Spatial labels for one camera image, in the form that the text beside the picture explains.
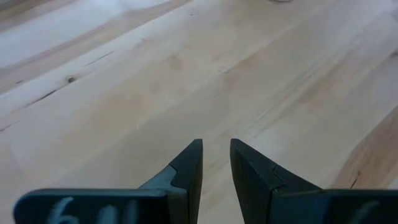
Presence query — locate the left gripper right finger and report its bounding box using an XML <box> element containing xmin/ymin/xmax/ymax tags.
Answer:
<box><xmin>229</xmin><ymin>138</ymin><xmax>398</xmax><ymax>224</ymax></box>

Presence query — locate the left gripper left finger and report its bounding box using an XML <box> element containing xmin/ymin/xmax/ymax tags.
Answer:
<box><xmin>12</xmin><ymin>138</ymin><xmax>204</xmax><ymax>224</ymax></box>

